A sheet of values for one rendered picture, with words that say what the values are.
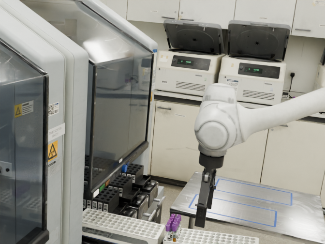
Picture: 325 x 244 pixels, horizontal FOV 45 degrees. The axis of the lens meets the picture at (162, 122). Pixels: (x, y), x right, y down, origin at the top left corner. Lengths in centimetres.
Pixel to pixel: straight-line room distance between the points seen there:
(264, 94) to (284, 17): 71
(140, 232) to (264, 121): 58
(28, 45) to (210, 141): 49
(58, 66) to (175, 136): 271
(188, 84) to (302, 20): 113
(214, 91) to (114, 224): 58
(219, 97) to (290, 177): 260
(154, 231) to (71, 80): 58
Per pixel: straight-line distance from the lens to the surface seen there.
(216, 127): 95
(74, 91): 113
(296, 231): 164
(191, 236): 135
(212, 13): 378
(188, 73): 355
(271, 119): 103
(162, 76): 361
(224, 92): 113
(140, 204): 166
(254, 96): 351
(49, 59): 101
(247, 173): 366
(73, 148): 118
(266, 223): 164
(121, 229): 138
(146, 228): 139
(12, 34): 103
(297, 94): 412
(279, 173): 366
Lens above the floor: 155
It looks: 15 degrees down
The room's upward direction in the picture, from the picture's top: 5 degrees clockwise
